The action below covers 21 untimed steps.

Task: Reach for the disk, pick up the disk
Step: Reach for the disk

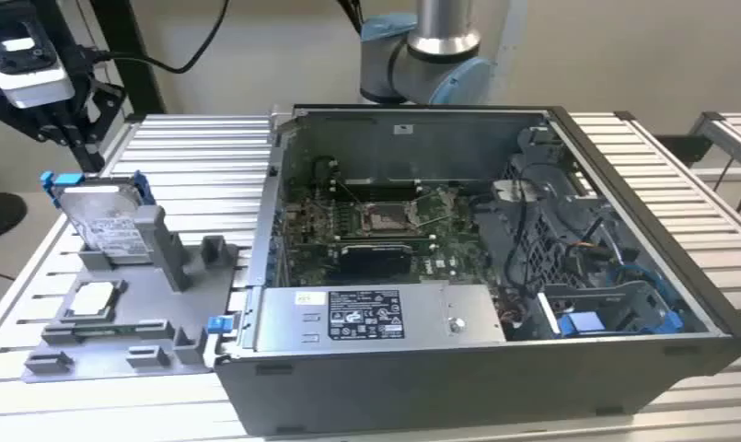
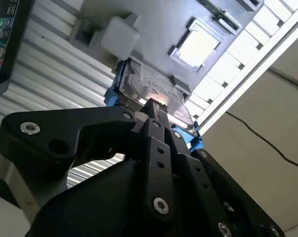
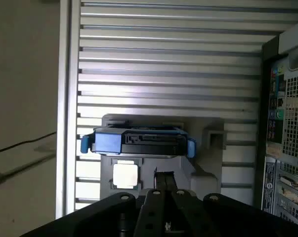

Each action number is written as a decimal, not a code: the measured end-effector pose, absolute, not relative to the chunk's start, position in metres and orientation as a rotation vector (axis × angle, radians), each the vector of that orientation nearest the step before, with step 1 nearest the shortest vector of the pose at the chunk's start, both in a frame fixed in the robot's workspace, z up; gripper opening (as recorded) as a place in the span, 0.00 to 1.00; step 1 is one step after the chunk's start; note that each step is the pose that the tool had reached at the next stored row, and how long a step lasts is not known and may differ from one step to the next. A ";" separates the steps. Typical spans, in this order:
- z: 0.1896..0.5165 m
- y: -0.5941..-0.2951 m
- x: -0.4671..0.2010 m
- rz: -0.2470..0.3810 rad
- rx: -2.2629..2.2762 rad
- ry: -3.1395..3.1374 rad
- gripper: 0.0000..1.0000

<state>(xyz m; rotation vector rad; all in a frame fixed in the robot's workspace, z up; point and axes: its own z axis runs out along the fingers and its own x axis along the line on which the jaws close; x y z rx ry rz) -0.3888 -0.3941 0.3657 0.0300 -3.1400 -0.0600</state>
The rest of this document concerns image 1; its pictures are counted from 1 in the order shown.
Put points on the thin metal locking lever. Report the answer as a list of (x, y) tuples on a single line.
[(350, 191)]

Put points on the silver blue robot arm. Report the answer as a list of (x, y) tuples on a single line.
[(437, 41)]

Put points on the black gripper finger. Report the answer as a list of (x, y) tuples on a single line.
[(14, 120), (108, 103)]

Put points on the silver CPU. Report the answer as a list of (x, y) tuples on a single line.
[(93, 300)]

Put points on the green motherboard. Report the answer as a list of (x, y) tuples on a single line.
[(456, 258)]

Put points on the black upright post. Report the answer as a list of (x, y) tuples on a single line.
[(140, 46)]

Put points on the black open PC case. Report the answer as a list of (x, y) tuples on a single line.
[(407, 391)]

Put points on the blue carrier in bay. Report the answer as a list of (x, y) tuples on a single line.
[(581, 322)]

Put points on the black RAM slot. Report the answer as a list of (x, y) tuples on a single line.
[(385, 238), (380, 186)]

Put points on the white grey wrist camera box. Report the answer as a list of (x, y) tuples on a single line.
[(33, 83)]

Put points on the silver power supply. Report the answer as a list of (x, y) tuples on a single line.
[(284, 317)]

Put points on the black table bracket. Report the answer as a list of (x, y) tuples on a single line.
[(684, 149)]

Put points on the blue case latch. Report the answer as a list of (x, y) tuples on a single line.
[(218, 323)]

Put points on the grey parts rack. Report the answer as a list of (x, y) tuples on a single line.
[(144, 313)]

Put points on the grey disk bay cage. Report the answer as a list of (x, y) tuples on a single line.
[(548, 239)]

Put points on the CPU socket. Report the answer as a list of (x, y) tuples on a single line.
[(384, 216)]

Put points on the metal slat side table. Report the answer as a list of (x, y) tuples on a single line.
[(736, 133)]

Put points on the black graphics card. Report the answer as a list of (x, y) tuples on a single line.
[(374, 260)]

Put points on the hard disk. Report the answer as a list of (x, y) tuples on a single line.
[(104, 221)]

